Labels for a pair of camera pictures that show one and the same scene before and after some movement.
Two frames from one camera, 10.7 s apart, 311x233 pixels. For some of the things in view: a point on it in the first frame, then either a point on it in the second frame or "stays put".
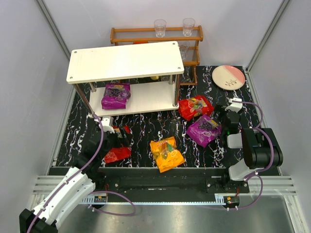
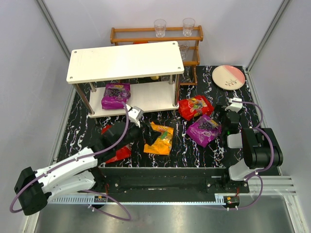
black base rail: x=168 y=180 stays put
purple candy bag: x=115 y=96 stays put
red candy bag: x=117 y=154 stays put
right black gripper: x=223 y=111 stays put
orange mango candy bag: x=165 y=154 to x=163 y=144
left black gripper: x=119 y=135 to x=144 y=128
